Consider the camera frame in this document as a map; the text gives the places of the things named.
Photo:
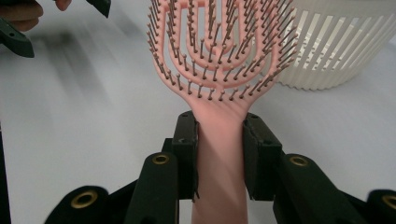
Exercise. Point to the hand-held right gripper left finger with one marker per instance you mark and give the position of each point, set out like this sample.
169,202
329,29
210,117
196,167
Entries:
186,155

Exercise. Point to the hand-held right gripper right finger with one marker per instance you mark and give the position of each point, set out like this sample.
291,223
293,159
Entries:
260,161

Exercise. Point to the pink hairbrush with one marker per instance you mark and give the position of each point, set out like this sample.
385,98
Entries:
218,155

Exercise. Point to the white ribbed plastic basket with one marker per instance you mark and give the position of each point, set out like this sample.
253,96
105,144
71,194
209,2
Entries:
342,46

